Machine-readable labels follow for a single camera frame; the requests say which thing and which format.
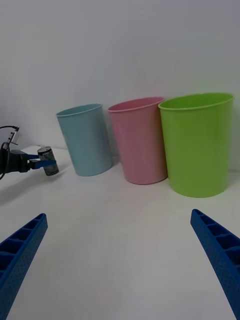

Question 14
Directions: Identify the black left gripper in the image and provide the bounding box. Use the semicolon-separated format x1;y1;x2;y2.
9;149;58;174

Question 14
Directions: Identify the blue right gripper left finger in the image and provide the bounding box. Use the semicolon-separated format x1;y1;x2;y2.
0;212;49;320

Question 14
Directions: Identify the pale blue plastic bin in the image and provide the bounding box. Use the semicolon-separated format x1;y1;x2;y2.
56;103;113;177

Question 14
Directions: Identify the pale grey left wrist camera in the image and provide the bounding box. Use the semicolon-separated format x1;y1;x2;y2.
7;129;23;146

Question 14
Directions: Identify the green plastic bin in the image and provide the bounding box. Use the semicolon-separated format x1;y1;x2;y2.
158;92;235;198

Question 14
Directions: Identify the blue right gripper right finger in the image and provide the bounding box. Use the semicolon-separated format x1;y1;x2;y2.
190;208;240;320

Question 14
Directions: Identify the pink plastic bin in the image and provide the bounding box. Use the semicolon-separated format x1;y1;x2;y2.
107;96;169;185

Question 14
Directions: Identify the dark drink can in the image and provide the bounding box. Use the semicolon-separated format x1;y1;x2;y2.
37;146;60;177

